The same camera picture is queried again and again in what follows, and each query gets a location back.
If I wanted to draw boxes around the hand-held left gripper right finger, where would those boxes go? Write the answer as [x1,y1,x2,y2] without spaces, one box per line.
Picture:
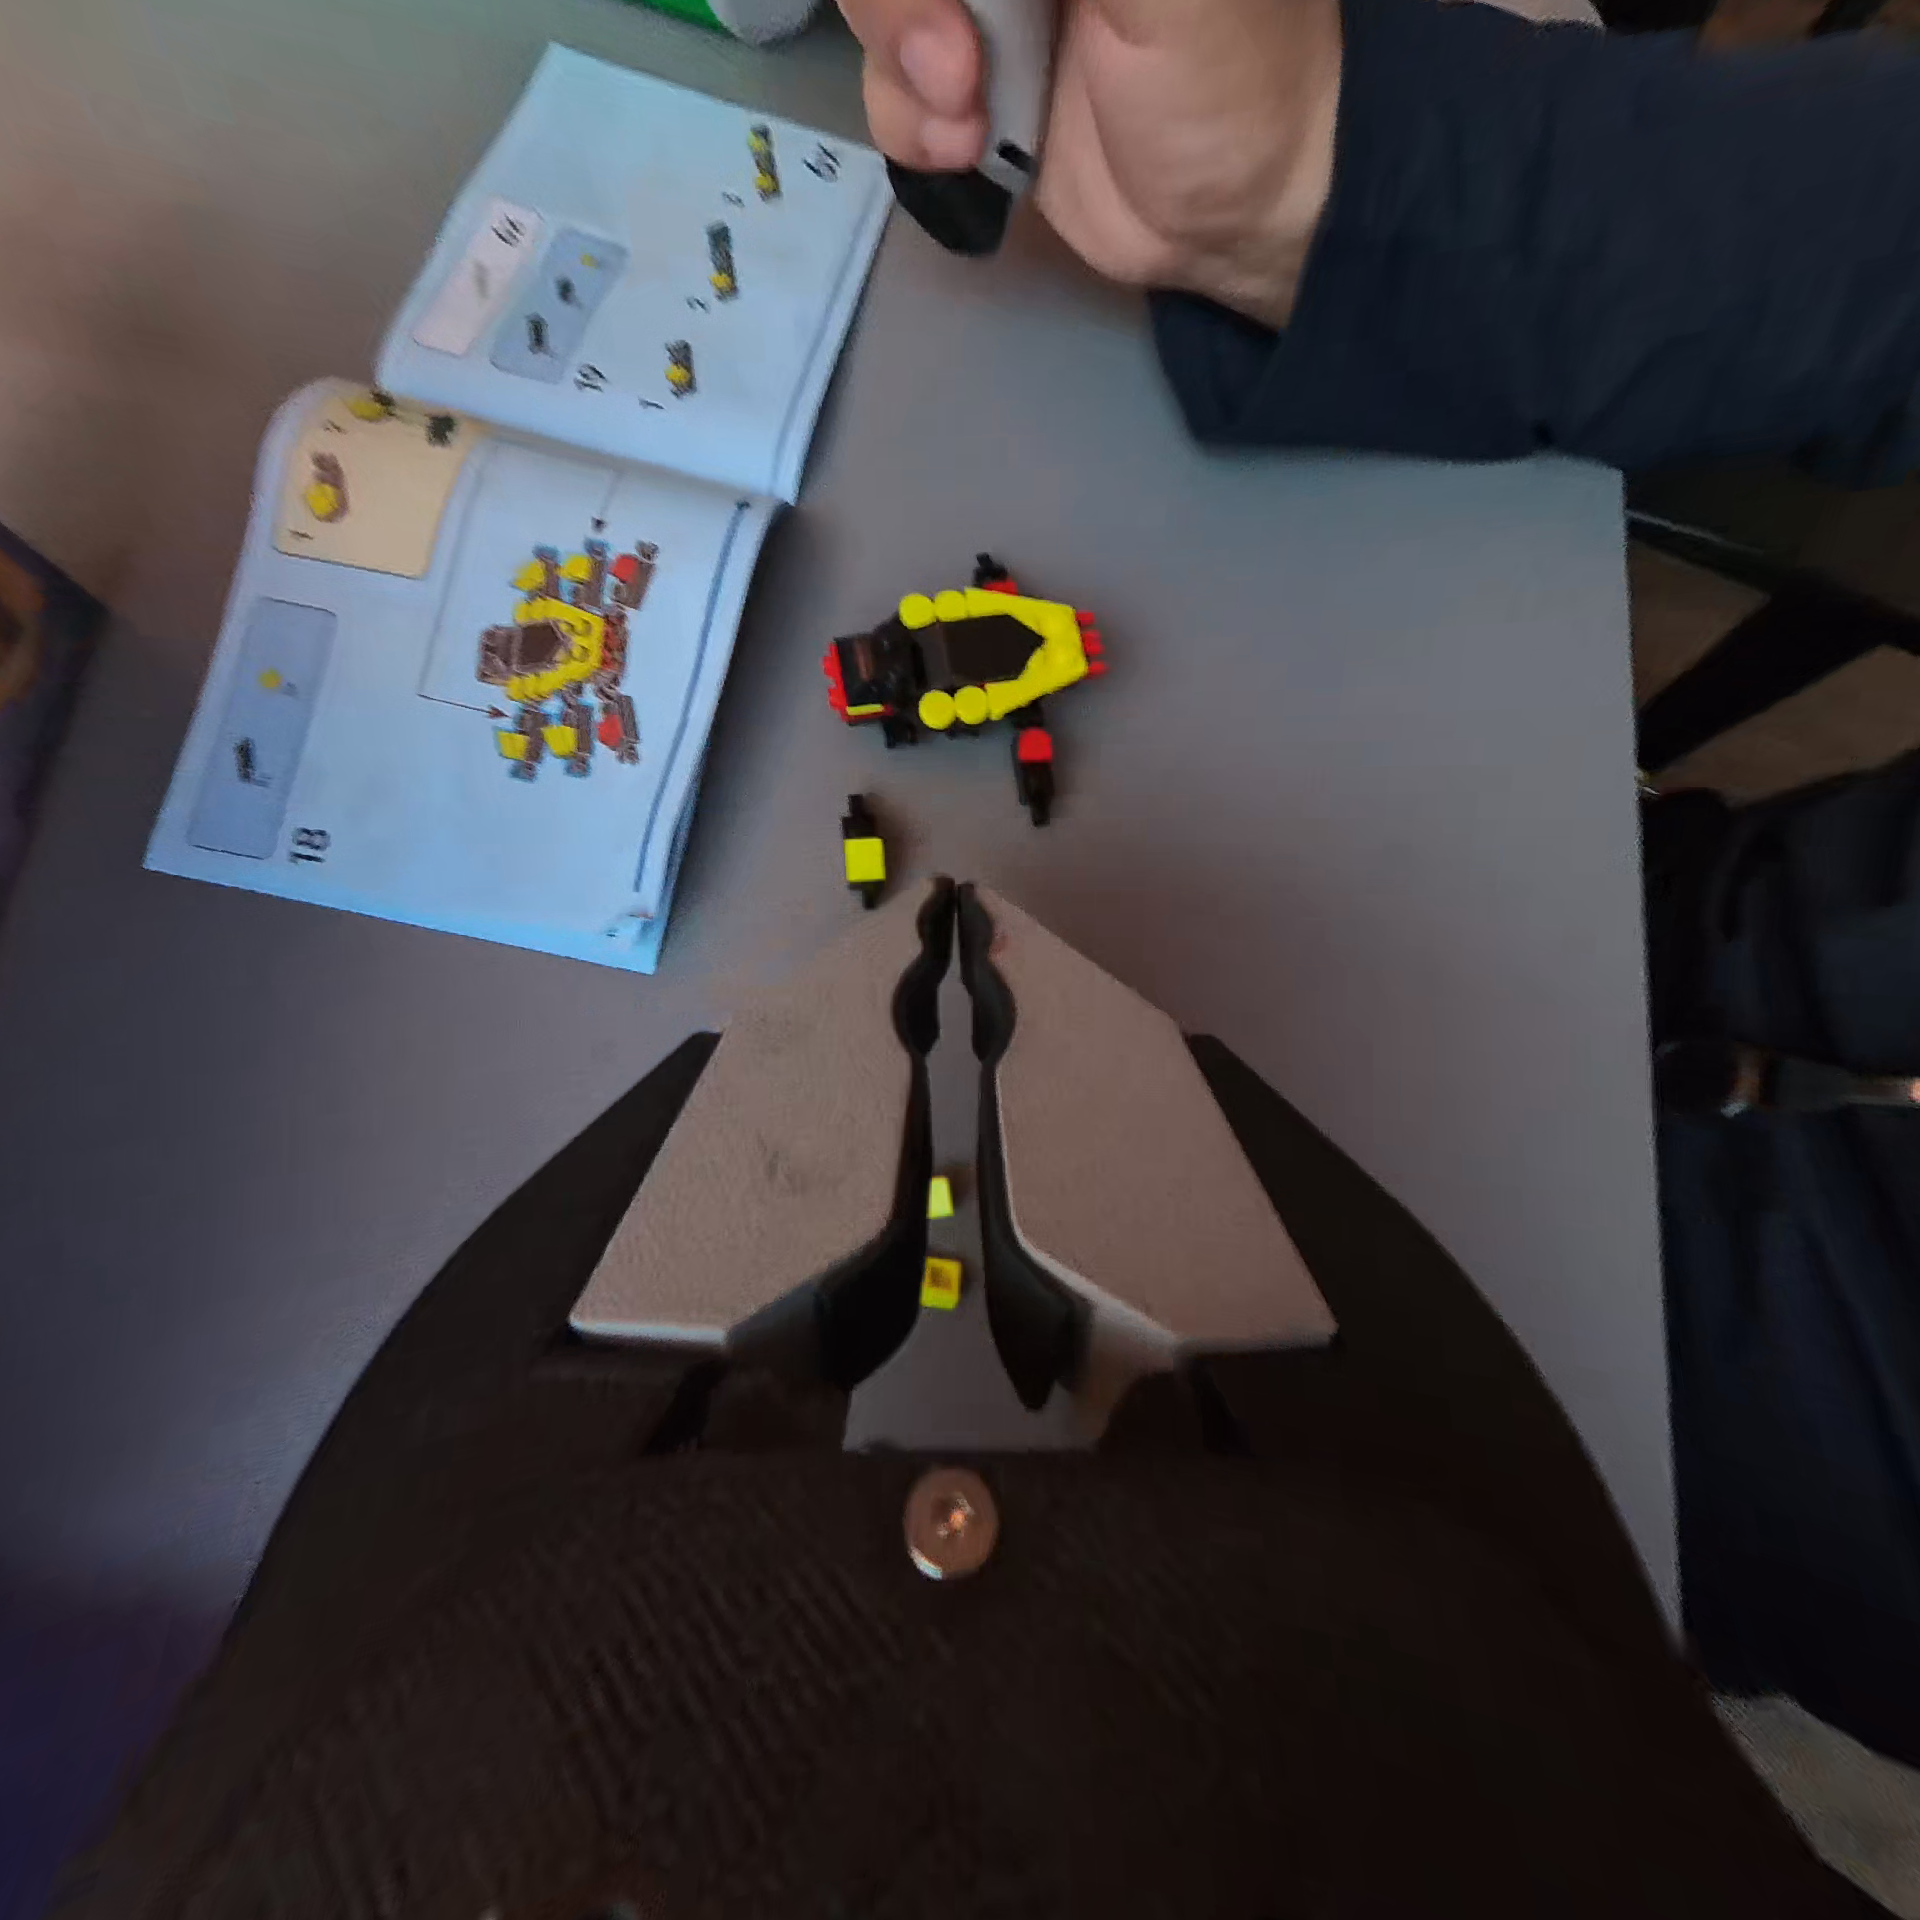
[954,886,1338,1414]

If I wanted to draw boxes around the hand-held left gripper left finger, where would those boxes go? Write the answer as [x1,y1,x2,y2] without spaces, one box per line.
[572,880,961,1393]

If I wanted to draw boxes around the person's right forearm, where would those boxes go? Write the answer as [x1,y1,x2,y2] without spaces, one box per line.
[1147,0,1920,490]

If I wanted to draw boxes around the yellow black red lego model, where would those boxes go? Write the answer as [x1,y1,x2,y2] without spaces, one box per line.
[820,548,1111,830]

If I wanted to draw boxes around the lego instruction booklet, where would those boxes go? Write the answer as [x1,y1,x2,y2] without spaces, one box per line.
[140,40,898,981]

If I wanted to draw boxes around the person's right hand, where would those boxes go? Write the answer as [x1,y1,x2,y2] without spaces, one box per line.
[834,0,1346,328]

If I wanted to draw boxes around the green grey object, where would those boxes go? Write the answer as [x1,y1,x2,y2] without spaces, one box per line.
[622,0,820,47]

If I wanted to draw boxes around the person's dark blue pants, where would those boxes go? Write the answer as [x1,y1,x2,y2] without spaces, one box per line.
[1644,758,1920,1762]

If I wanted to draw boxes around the black chair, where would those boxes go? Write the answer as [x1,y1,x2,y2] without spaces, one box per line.
[1628,507,1920,776]

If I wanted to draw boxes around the dark box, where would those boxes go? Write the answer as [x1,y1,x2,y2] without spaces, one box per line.
[0,523,110,917]

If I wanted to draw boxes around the grey fabric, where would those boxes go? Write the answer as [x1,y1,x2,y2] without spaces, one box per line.
[1712,1687,1920,1920]

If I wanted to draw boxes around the black strap with metal buckle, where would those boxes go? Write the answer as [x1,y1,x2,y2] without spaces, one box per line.
[1648,1036,1920,1119]

